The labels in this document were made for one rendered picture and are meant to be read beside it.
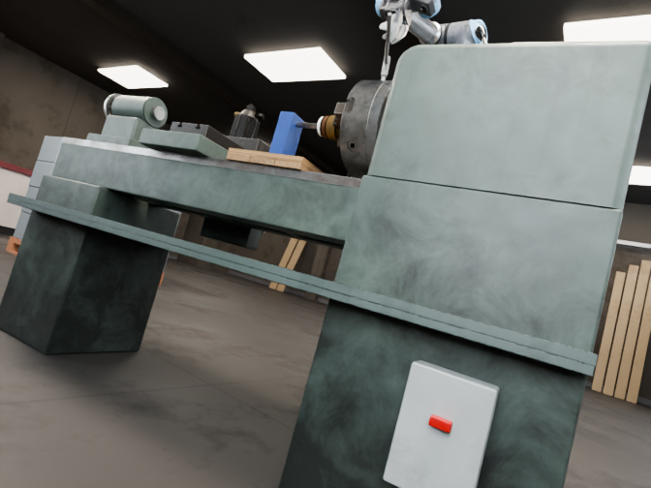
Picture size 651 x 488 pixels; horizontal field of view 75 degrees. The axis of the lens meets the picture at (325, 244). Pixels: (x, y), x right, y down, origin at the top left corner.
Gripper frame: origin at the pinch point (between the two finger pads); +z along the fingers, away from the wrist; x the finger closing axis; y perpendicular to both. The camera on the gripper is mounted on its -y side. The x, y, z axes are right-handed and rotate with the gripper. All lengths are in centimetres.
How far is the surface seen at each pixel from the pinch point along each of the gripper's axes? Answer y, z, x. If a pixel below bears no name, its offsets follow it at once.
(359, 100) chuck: 6.9, 17.0, -6.6
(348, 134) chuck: 8.5, 26.6, -10.6
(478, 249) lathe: -37, 56, -10
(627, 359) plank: -182, -96, -675
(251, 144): 58, 23, -27
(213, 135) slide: 60, 33, -10
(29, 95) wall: 825, -175, -257
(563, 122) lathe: -49, 25, -2
